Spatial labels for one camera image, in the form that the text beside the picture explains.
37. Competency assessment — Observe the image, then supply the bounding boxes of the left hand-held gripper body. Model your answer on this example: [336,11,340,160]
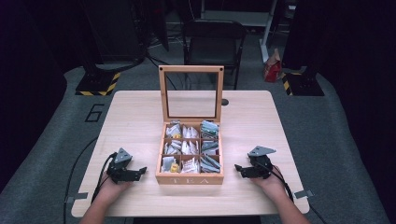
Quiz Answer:
[106,147,135,185]

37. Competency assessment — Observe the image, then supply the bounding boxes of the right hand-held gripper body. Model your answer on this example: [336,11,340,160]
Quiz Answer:
[247,146,277,180]

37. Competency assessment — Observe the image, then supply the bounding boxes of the person's left hand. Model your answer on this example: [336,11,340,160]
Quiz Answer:
[98,176,134,205]

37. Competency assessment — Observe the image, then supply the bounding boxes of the person's right hand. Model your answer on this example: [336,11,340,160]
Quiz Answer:
[249,165,290,200]

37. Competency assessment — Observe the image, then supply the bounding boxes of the pile of grey green tea packets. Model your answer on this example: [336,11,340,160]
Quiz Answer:
[199,119,222,174]

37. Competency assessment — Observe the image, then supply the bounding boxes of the pile of white yellow tea packets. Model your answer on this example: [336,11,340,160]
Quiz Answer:
[161,121,183,174]

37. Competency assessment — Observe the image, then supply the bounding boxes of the grey tape strip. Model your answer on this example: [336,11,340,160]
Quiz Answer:
[64,192,90,204]
[293,189,315,200]

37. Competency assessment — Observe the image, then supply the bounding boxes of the pile of plain white tea packets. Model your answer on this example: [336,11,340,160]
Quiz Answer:
[180,124,200,175]

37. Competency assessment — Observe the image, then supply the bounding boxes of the wooden tea box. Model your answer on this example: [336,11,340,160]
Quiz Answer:
[154,64,225,186]

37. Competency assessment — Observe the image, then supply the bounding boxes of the black yellow striped stand base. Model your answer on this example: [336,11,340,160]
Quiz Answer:
[280,70,325,97]
[75,70,121,97]

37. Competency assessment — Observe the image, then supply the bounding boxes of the red paper bag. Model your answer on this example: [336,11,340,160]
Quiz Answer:
[263,48,283,83]

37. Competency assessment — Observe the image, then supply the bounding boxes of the black folding chair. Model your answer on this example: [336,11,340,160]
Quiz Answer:
[181,20,248,91]

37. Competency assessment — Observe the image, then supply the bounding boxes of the black equipment cabinet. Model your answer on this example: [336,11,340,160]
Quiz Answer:
[78,0,148,73]

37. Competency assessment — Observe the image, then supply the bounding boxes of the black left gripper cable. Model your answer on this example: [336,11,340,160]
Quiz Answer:
[91,151,118,203]

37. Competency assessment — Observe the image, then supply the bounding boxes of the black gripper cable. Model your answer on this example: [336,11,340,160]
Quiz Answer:
[261,161,329,224]
[91,151,118,203]

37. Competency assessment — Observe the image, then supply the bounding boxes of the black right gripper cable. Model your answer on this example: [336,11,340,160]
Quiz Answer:
[261,161,329,224]

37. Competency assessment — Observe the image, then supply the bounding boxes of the black floor cable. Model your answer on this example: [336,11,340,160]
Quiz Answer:
[63,135,99,224]

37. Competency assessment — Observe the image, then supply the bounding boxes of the white desk frame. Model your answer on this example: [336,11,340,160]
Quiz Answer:
[200,0,297,63]

